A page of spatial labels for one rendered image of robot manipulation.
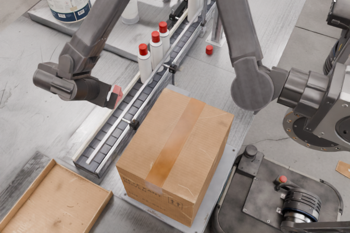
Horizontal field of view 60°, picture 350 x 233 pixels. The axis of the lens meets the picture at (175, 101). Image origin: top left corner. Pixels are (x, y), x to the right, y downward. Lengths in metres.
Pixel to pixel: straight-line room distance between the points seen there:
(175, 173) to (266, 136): 1.48
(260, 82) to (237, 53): 0.07
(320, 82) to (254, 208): 1.25
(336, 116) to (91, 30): 0.51
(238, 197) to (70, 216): 0.95
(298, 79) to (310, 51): 2.31
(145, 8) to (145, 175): 1.03
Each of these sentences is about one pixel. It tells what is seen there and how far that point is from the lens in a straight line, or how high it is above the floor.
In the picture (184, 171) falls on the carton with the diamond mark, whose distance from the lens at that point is 0.85.
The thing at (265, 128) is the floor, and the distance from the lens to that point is 2.29.
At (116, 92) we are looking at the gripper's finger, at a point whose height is 1.23.
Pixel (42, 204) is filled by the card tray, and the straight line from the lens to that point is 1.21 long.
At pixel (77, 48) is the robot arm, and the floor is 1.41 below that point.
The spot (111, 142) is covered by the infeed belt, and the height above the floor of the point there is 0.88.
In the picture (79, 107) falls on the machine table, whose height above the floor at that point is 0.83.
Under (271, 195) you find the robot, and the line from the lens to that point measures 1.80.
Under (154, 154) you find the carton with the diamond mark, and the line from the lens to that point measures 0.87.
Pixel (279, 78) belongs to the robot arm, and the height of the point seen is 1.48.
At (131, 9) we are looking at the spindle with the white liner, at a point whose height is 0.97.
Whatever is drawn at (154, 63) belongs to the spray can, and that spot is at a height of 0.94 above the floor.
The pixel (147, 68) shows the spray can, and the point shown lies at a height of 0.99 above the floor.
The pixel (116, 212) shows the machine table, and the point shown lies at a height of 0.83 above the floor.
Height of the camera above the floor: 1.91
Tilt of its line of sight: 55 degrees down
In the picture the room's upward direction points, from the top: straight up
